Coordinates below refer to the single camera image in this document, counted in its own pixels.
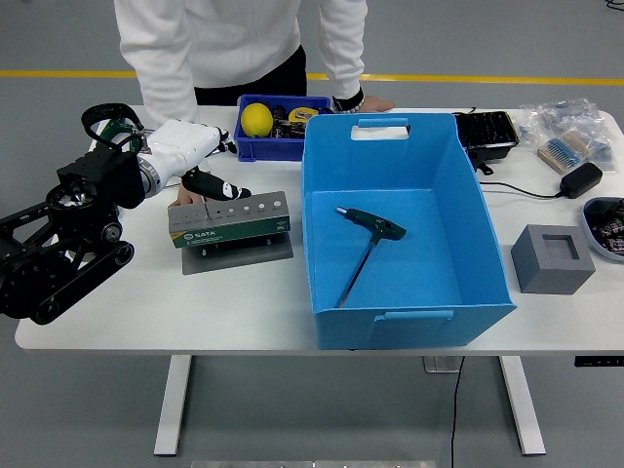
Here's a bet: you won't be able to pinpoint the black strap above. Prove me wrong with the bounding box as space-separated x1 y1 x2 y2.
466 148 494 176

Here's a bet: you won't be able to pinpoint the large green T-handle hex wrench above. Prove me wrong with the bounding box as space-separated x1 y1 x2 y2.
334 206 408 310

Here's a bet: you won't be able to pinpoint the grey metal base plate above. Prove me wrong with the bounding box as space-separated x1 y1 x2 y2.
180 232 294 277

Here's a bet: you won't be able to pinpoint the black and white wristband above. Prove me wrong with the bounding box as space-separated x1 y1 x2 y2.
331 87 366 114

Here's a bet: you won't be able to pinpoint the black adapter cord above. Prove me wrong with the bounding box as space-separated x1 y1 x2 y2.
477 165 566 200

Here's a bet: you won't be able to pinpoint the light blue rimmed bowl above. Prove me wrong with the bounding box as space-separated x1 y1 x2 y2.
582 196 624 264

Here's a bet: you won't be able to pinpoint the large light blue bin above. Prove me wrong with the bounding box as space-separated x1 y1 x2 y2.
300 112 518 351

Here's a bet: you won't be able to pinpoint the person's left hand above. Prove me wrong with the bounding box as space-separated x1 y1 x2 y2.
362 95 396 114

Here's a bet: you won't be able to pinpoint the black table control panel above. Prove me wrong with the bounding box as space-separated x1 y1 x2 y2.
573 356 624 369

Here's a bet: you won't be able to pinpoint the yellow lemon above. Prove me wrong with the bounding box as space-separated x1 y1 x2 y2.
241 102 273 137

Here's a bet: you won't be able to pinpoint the person's right hand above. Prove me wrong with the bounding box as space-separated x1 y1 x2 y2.
170 175 202 207

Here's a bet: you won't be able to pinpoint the black plastic tray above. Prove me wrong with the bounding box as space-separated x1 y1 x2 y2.
452 110 521 163

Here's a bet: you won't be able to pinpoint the white table leg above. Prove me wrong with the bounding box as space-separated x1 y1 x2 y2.
499 355 546 457
153 355 194 457

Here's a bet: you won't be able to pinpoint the black power adapter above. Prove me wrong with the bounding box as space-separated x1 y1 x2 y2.
559 162 605 200

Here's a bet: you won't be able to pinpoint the grey block with square recess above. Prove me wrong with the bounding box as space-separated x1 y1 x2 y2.
510 224 597 295

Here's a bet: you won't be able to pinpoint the green grey wrench holder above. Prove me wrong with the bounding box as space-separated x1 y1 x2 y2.
167 189 292 250

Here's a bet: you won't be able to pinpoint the clear bags of small parts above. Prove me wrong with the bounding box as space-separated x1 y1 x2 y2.
516 97 615 165

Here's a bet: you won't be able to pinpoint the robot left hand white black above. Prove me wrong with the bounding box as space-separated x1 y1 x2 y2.
143 120 253 202

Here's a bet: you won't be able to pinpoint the small dark blue bin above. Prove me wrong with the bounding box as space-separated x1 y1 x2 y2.
233 94 335 163

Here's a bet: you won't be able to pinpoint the blue resistor strip bundle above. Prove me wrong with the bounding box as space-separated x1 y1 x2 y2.
537 130 594 173

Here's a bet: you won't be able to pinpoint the black circuit boards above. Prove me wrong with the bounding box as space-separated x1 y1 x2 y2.
587 199 624 254

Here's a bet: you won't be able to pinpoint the person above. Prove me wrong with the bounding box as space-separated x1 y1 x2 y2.
114 0 396 207

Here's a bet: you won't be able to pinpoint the black hanging cable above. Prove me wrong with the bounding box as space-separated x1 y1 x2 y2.
448 357 465 468

